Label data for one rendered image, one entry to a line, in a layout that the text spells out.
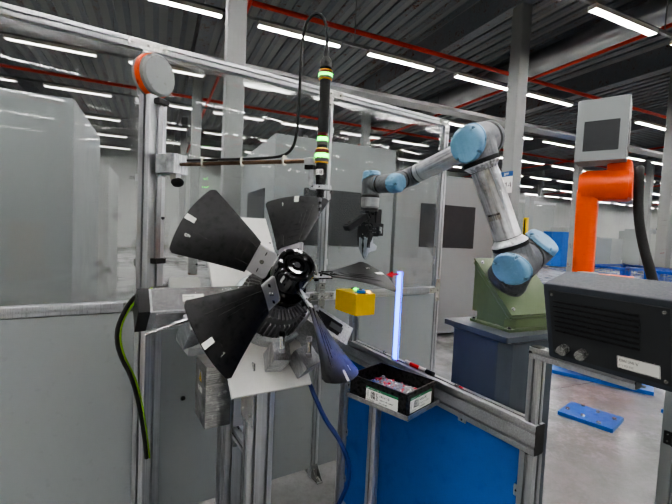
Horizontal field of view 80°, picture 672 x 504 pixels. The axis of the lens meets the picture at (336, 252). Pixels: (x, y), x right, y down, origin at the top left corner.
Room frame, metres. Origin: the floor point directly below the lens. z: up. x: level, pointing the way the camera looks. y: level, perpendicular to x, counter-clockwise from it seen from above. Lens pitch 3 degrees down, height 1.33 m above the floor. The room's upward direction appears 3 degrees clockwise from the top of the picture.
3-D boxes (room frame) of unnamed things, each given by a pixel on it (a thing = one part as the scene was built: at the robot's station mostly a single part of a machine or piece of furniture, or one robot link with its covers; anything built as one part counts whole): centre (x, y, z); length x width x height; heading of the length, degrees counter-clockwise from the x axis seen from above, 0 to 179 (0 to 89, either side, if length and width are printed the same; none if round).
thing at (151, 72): (1.55, 0.72, 1.88); 0.16 x 0.07 x 0.16; 157
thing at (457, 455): (1.37, -0.30, 0.45); 0.82 x 0.02 x 0.66; 32
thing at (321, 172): (1.27, 0.06, 1.66); 0.04 x 0.04 x 0.46
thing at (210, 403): (1.43, 0.43, 0.73); 0.15 x 0.09 x 0.22; 32
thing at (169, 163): (1.51, 0.63, 1.55); 0.10 x 0.07 x 0.09; 67
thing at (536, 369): (1.01, -0.53, 0.96); 0.03 x 0.03 x 0.20; 32
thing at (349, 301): (1.71, -0.09, 1.02); 0.16 x 0.10 x 0.11; 32
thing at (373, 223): (1.69, -0.14, 1.37); 0.09 x 0.08 x 0.12; 122
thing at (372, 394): (1.23, -0.19, 0.85); 0.22 x 0.17 x 0.07; 47
